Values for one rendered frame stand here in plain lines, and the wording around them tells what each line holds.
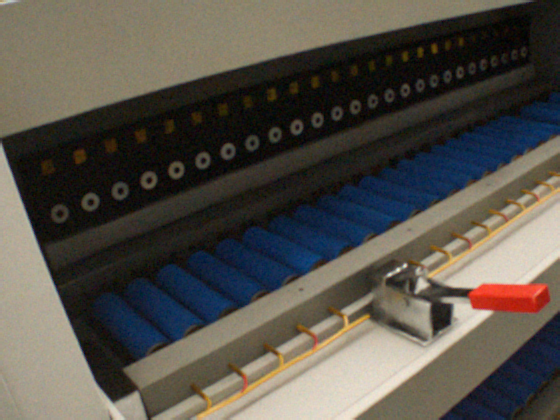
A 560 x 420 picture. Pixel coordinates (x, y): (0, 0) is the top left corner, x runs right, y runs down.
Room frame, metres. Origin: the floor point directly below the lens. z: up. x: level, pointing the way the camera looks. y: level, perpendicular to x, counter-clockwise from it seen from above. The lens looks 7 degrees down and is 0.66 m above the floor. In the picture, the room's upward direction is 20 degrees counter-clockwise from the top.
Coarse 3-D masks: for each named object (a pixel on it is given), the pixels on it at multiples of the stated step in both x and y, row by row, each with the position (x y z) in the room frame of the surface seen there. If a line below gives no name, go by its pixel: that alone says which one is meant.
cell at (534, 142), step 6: (480, 126) 0.50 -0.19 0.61; (474, 132) 0.50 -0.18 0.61; (480, 132) 0.50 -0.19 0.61; (486, 132) 0.49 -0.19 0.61; (492, 132) 0.49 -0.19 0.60; (498, 132) 0.49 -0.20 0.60; (504, 132) 0.48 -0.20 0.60; (498, 138) 0.48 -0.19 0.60; (504, 138) 0.48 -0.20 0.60; (510, 138) 0.47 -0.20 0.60; (516, 138) 0.47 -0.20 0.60; (522, 138) 0.47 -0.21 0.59; (528, 138) 0.46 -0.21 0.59; (534, 138) 0.46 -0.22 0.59; (528, 144) 0.46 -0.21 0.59; (534, 144) 0.46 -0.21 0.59
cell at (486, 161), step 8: (432, 152) 0.47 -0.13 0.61; (440, 152) 0.46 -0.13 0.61; (448, 152) 0.46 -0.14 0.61; (456, 152) 0.45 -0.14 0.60; (464, 152) 0.45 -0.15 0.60; (464, 160) 0.44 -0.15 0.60; (472, 160) 0.44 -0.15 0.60; (480, 160) 0.43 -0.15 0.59; (488, 160) 0.43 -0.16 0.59; (496, 160) 0.43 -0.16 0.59; (488, 168) 0.43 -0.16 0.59; (496, 168) 0.42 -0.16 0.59
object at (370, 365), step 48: (480, 96) 0.57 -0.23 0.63; (336, 144) 0.47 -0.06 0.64; (192, 192) 0.39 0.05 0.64; (240, 192) 0.42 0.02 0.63; (96, 240) 0.36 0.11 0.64; (480, 240) 0.36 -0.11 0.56; (528, 240) 0.35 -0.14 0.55; (96, 336) 0.31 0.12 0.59; (384, 336) 0.28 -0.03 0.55; (480, 336) 0.28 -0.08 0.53; (528, 336) 0.32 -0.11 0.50; (288, 384) 0.26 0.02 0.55; (336, 384) 0.25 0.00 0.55; (384, 384) 0.25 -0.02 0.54; (432, 384) 0.26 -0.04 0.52
